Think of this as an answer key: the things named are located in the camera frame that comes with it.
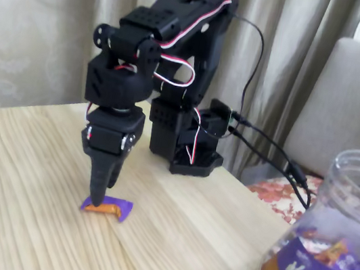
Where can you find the purple and orange candy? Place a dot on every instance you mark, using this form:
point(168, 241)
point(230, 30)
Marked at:
point(120, 208)

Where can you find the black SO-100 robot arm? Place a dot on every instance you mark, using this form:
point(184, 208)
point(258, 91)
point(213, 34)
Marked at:
point(115, 87)

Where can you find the floral seat cushion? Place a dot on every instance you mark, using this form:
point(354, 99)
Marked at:
point(273, 194)

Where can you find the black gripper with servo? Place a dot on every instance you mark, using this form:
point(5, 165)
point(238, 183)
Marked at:
point(108, 137)

